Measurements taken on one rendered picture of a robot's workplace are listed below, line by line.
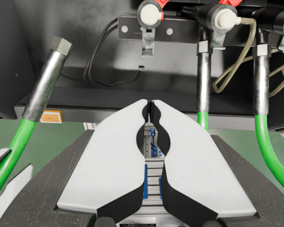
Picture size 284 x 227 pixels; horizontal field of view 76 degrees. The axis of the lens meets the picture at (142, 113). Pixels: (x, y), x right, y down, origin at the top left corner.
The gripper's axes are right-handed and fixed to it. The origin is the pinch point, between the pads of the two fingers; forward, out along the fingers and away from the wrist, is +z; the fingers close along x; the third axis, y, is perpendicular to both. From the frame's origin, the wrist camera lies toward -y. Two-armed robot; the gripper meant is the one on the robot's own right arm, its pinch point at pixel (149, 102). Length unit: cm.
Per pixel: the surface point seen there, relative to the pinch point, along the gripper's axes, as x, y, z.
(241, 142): 99, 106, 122
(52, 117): -21.2, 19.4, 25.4
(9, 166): -13.3, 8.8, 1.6
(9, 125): -117, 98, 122
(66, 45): -9.0, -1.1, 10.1
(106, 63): -10.2, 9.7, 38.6
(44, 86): -10.9, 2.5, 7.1
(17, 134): -13.2, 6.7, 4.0
